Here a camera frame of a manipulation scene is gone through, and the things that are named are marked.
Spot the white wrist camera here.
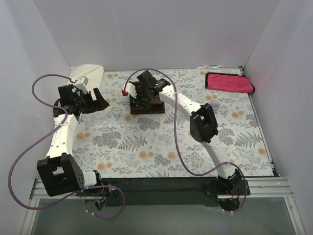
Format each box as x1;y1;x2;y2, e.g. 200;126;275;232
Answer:
122;82;137;98
74;76;89;94

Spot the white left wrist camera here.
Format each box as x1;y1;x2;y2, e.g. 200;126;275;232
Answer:
74;76;89;94

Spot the clear round pin box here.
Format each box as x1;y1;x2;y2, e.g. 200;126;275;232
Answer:
210;100;221;110

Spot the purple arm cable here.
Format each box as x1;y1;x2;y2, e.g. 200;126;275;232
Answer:
8;73;127;220
123;68;249;213

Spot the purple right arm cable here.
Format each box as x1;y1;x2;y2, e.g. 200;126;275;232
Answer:
123;68;249;213

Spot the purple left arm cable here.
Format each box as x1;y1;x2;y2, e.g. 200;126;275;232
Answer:
8;73;127;220

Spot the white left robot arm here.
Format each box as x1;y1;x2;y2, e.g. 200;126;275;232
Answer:
37;84;109;196

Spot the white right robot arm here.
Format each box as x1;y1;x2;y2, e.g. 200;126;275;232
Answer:
125;69;246;195

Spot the brown wooden desk organizer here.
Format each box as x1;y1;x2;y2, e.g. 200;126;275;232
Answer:
130;81;165;115

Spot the white folded cloth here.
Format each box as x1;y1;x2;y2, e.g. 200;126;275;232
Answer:
69;64;104;90

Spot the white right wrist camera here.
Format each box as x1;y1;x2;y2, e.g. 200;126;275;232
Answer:
122;82;137;98

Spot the red microfiber cloth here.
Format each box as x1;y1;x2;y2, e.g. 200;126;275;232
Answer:
205;72;255;94

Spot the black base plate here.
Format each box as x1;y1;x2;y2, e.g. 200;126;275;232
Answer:
76;177;250;207

